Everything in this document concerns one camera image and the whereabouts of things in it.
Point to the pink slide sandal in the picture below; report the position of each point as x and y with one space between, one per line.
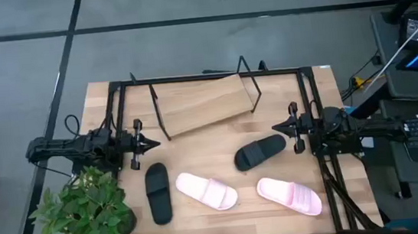
289 195
204 189

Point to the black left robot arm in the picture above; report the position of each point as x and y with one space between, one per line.
62 148

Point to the black slide sandal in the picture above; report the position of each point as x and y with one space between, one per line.
262 150
158 198

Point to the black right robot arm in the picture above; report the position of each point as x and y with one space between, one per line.
332 122

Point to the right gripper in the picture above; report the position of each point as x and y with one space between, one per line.
297 128

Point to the black metal table frame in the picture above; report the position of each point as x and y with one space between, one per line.
190 79

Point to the wooden shelf with black frame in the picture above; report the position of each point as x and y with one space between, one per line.
200 104

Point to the grey desk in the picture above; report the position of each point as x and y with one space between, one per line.
392 84

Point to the yellow plug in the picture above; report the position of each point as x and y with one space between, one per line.
359 81

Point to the green potted plant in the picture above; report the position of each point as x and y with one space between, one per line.
84 215

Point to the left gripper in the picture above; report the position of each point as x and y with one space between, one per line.
136 145

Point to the black power adapter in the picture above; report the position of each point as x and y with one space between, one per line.
412 28

